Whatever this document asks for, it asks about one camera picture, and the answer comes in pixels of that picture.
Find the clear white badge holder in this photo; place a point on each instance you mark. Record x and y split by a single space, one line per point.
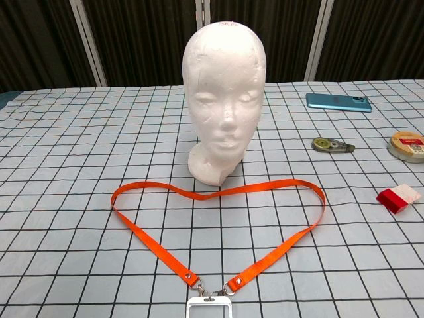
190 308

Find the white foam mannequin head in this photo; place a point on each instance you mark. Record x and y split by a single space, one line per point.
225 83

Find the white black checkered tablecloth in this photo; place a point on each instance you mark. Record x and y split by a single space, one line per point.
99 165

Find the grey correction tape dispenser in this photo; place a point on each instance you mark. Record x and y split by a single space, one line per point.
326 144

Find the black folding screen white frames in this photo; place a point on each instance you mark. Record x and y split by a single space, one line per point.
149 39

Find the light blue smartphone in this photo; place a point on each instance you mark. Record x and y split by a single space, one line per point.
338 102

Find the small red white box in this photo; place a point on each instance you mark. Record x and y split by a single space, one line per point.
392 198

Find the round tape roll red label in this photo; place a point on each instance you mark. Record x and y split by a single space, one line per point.
407 145

